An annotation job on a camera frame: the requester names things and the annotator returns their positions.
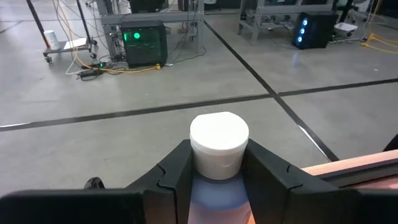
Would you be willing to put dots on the computer tower with blue lights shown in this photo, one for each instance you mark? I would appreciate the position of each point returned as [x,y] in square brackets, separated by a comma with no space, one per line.
[317,31]

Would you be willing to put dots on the black wheeled cart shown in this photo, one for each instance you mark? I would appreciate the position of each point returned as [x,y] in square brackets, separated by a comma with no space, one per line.
[66,50]

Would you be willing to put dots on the blue paint bottle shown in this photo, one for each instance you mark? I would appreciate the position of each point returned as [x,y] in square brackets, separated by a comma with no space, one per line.
[219,140]

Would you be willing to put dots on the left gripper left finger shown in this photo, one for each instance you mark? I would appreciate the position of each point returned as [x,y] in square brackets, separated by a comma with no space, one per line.
[155,193]

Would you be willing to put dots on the black power brick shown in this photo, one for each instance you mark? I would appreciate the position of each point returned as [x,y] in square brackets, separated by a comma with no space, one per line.
[90,74]

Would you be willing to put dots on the white tray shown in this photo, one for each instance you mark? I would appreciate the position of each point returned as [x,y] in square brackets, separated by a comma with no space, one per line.
[345,27]

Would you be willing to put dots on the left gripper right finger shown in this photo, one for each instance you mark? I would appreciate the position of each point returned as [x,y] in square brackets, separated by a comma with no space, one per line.
[280,193]

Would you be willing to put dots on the computer tower with green lights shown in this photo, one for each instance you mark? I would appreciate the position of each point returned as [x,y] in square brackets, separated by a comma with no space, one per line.
[144,46]

